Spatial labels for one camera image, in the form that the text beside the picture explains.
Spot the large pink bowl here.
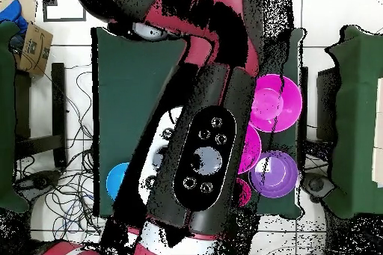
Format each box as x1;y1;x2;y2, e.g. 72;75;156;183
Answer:
249;73;303;134
237;123;263;175

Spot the dark green table cloth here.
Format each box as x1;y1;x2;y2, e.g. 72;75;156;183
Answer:
91;26;307;219

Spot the small crimson bowl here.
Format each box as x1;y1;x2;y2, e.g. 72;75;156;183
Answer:
234;177;253;207

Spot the large blue bowl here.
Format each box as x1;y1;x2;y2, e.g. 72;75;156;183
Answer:
105;162;130;202

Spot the purple bowl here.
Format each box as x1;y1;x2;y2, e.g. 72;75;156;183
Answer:
248;150;299;199

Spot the green covered side table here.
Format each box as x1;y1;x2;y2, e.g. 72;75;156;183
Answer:
324;25;383;219
0;20;31;214

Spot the printed cardboard box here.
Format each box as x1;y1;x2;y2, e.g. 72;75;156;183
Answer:
16;22;54;77

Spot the plain cardboard box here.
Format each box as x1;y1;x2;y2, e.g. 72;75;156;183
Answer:
0;0;38;24

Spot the blue cloth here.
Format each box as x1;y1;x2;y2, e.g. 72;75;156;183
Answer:
0;0;29;34

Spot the tangle of floor cables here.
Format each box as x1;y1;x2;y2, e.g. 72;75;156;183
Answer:
13;63;104;238

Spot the black bench frame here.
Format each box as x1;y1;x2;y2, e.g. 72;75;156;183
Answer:
298;66;340;172
14;62;68;169

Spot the black pedestal foot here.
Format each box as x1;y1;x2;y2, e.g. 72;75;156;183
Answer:
301;172;336;202
16;170;62;197

